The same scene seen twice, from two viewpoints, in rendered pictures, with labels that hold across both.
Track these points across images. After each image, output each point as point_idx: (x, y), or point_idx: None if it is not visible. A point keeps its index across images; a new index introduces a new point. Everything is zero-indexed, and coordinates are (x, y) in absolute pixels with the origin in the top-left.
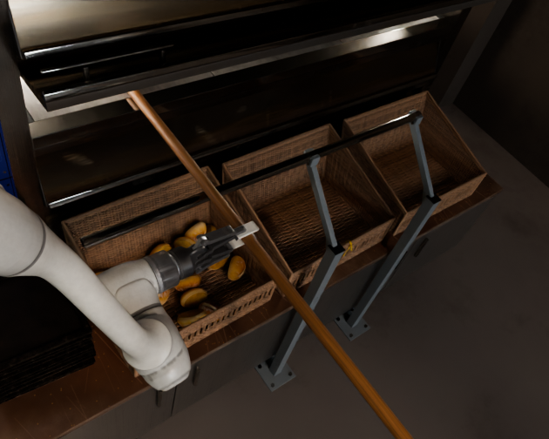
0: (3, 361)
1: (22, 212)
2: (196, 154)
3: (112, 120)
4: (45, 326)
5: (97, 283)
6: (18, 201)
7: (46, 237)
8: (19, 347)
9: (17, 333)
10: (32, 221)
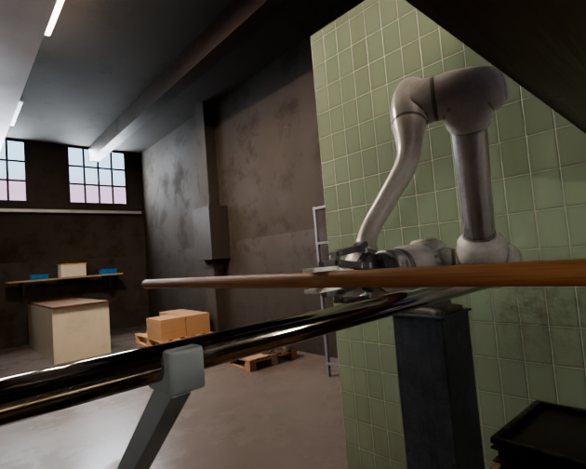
0: (540, 412)
1: (395, 101)
2: None
3: None
4: (546, 435)
5: (387, 178)
6: (400, 99)
7: (393, 122)
8: (543, 421)
9: (562, 426)
10: (393, 108)
